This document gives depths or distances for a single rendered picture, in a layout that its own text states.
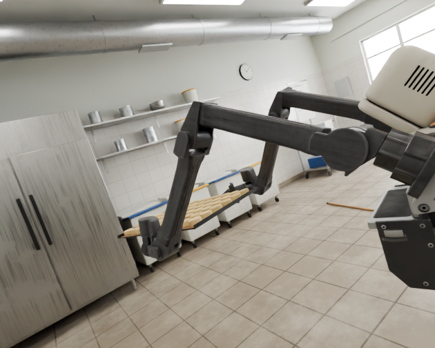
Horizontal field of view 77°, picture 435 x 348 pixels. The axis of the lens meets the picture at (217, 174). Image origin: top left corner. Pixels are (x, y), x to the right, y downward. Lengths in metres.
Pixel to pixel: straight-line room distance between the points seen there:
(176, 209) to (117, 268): 2.45
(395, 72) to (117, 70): 4.10
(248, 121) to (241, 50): 5.21
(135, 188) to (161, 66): 1.99
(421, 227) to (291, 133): 0.33
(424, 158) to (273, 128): 0.27
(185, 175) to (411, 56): 0.56
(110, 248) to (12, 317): 0.94
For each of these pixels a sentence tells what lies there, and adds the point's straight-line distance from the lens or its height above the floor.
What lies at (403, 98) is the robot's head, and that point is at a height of 1.22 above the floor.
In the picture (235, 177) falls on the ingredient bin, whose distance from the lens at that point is 4.14.
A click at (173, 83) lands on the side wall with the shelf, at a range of 4.74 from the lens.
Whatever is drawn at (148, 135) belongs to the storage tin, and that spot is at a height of 1.67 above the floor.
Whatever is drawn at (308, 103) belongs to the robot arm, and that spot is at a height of 1.29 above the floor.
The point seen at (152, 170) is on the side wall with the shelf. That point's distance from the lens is 4.24.
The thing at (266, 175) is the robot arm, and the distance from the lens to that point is 1.26.
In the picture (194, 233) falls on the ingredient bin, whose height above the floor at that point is 0.22.
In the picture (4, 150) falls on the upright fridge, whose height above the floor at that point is 1.81.
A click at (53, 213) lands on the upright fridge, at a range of 3.07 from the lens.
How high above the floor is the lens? 1.25
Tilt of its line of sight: 6 degrees down
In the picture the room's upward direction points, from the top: 18 degrees counter-clockwise
